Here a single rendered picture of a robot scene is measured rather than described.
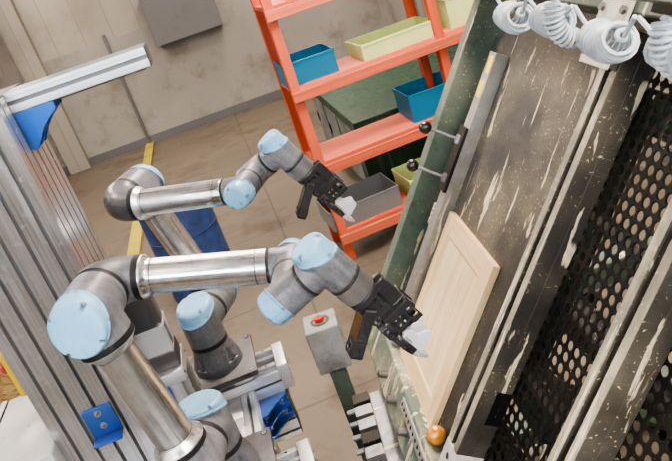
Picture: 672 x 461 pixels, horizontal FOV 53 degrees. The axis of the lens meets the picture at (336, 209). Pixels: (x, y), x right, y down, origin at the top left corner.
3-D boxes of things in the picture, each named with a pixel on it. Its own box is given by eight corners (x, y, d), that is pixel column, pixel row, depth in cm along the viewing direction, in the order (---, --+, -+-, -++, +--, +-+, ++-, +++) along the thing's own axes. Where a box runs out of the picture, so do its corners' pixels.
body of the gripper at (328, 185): (350, 190, 190) (320, 163, 186) (329, 211, 191) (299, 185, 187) (344, 182, 197) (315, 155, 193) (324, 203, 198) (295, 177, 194)
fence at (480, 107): (399, 339, 219) (388, 337, 218) (502, 54, 189) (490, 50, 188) (403, 347, 214) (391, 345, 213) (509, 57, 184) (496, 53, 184)
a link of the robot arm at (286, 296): (285, 304, 137) (323, 272, 134) (281, 336, 127) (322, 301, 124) (257, 280, 135) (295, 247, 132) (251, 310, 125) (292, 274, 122)
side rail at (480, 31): (400, 305, 243) (371, 299, 241) (508, 1, 209) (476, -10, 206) (403, 313, 238) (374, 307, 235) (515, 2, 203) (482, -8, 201)
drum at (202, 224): (234, 260, 532) (197, 172, 503) (246, 286, 485) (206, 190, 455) (172, 287, 523) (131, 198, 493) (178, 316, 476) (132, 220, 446)
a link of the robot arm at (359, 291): (336, 302, 124) (327, 283, 132) (353, 315, 126) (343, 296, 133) (364, 273, 123) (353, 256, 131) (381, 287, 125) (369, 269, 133)
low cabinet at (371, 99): (563, 136, 557) (547, 51, 529) (376, 208, 541) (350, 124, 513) (472, 98, 726) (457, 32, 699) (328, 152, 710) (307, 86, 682)
